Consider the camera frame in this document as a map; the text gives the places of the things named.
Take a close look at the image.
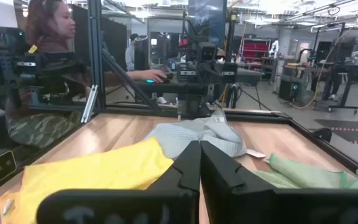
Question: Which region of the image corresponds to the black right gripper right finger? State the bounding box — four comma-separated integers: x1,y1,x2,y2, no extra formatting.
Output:
200,140,358,224

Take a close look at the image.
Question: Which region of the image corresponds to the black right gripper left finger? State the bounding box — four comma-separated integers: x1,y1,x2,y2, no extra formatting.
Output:
35,140,201,224

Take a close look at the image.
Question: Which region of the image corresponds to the grey waffle microfiber towel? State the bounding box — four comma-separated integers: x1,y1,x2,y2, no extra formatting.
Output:
143,109,248,160

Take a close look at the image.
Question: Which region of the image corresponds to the pale mint microfiber towel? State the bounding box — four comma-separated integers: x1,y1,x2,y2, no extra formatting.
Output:
249,152,358,190

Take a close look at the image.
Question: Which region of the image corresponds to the yellow microfiber towel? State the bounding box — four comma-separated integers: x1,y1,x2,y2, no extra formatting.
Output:
0,136,175,224

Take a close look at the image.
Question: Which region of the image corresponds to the computer desk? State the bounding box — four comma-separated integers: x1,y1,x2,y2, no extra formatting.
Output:
136,80,186,95

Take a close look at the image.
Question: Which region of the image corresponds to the black caster wheel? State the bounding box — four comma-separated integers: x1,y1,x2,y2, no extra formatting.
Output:
311,127,333,143

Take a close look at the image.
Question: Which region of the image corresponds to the black computer mouse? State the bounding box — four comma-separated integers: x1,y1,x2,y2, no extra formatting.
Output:
144,72,175,85

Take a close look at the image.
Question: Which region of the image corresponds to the black computer box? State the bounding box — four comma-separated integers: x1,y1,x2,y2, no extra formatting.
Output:
278,76,301,102

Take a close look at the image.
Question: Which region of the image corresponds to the red storage rack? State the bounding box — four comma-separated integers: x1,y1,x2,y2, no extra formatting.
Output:
241,38,272,68

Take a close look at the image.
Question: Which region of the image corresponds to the person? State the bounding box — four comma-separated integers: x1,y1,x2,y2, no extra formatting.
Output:
125,33,136,72
4,0,169,149

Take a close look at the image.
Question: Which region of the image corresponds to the black partition panel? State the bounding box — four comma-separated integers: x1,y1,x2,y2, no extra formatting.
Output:
71,4,128,71

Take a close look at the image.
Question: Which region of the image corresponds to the black standing desk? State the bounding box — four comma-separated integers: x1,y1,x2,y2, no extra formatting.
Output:
314,60,358,114

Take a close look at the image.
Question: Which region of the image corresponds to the black desk equipment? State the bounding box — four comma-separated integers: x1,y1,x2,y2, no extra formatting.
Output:
0,43,88,108

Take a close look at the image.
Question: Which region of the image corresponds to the yellow cable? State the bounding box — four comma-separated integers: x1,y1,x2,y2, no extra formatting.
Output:
218,83,230,108

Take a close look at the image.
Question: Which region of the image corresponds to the black aluminium table frame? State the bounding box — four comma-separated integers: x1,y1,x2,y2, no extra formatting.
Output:
0,0,358,200

